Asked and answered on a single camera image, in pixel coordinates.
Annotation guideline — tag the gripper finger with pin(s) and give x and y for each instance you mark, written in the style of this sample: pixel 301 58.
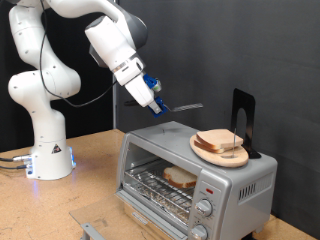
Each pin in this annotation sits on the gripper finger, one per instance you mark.
pixel 155 106

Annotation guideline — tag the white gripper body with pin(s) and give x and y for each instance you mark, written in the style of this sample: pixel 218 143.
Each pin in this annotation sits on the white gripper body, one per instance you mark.
pixel 140 90

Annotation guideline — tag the spatula with blue grip block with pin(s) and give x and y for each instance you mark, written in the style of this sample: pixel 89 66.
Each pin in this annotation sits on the spatula with blue grip block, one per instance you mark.
pixel 188 107

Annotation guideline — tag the glass oven door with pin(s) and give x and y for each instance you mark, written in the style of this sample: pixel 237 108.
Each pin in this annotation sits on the glass oven door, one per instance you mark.
pixel 110 216

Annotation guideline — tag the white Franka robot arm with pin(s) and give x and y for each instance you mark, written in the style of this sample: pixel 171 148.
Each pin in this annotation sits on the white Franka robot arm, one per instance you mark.
pixel 40 86

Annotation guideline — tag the silver toaster oven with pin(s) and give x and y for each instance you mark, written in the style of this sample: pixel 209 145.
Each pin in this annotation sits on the silver toaster oven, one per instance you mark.
pixel 216 180

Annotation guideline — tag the red oven indicator light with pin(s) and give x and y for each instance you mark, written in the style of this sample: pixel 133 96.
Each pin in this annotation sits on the red oven indicator light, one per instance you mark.
pixel 209 191

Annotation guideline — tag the silver oven knob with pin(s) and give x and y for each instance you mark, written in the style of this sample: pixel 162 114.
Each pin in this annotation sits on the silver oven knob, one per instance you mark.
pixel 199 232
pixel 204 207

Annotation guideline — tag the vertical metal pole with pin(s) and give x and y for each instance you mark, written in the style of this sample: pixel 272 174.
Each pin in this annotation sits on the vertical metal pole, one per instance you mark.
pixel 114 113

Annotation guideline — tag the thin metal pin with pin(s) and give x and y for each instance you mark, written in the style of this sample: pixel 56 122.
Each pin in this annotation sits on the thin metal pin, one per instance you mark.
pixel 234 143

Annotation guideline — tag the round wooden board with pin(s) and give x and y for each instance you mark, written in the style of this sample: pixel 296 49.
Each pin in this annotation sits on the round wooden board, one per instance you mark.
pixel 230 160

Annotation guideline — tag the black metal bookend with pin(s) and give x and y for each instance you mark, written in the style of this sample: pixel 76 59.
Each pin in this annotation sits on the black metal bookend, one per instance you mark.
pixel 249 106

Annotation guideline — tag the aluminium foil crumb tray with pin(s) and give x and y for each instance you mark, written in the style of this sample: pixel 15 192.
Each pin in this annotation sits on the aluminium foil crumb tray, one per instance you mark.
pixel 156 203

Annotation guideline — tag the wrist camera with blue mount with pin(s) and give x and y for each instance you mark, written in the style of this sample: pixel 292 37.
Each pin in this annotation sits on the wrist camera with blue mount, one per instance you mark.
pixel 150 81

